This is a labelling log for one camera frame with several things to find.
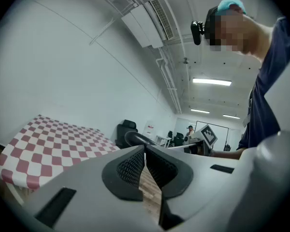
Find dark glossy eggplant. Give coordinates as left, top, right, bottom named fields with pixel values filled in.
left=124, top=130, right=158, bottom=146

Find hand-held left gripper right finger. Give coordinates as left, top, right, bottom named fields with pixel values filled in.
left=145, top=145, right=248, bottom=232

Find person's dark blue shirt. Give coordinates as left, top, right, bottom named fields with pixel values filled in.
left=236, top=15, right=290, bottom=152

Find black head camera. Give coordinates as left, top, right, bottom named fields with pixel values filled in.
left=190, top=20, right=206, bottom=46

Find small black office chair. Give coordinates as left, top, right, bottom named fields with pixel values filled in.
left=167, top=130, right=185, bottom=146

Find white desk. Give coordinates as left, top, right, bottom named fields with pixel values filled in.
left=155, top=134, right=175, bottom=147

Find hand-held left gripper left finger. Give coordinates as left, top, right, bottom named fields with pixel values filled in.
left=24, top=144, right=160, bottom=232

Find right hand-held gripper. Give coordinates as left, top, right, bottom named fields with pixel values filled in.
left=164, top=123, right=219, bottom=157

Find teal head cap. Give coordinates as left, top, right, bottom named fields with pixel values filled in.
left=217, top=0, right=247, bottom=16

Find person's right forearm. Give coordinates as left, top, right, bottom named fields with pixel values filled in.
left=211, top=147, right=247, bottom=160

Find white sign with red print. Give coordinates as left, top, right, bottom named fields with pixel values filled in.
left=144, top=120, right=156, bottom=137

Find white ceiling air conditioner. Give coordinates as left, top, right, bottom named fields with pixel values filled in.
left=120, top=0, right=175, bottom=49

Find white ceiling pipes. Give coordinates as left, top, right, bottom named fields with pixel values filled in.
left=155, top=47, right=182, bottom=115

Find person's head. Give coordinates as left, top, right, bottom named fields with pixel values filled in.
left=204, top=5, right=274, bottom=64

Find large black office chair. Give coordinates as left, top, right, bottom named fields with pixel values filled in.
left=115, top=119, right=139, bottom=150

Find black framed whiteboard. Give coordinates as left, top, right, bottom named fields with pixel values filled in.
left=195, top=120, right=230, bottom=152

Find red checkered table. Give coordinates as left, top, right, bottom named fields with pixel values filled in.
left=0, top=114, right=122, bottom=206

